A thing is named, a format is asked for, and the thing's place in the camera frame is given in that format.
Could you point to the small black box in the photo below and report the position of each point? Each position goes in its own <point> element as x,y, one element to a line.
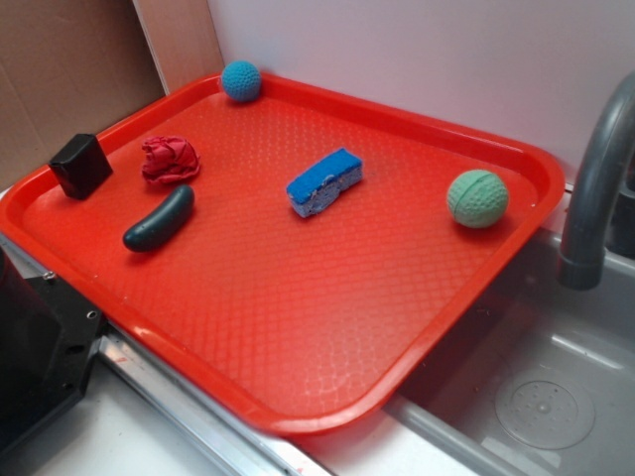
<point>80,166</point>

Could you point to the red plastic tray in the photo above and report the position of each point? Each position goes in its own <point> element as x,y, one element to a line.
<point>297,325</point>

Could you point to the blue sponge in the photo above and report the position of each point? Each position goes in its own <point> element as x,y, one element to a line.
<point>315,189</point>

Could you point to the dark green toy cucumber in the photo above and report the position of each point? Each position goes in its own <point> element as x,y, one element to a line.
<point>161,225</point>

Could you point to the green dimpled ball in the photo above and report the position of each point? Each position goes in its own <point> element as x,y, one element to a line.
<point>477,199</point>

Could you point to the crumpled red cloth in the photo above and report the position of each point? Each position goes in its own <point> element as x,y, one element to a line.
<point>169,159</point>

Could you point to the blue dimpled ball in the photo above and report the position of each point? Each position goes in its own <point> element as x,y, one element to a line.
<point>241,80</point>

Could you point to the grey plastic sink basin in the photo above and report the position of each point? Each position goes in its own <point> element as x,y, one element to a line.
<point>534,379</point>

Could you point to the grey toy faucet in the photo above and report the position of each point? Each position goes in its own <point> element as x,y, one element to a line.
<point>601,211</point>

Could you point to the brown cardboard panel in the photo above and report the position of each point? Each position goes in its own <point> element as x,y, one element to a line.
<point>80,66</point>

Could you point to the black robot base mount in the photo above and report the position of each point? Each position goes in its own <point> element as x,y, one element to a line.
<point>50,333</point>

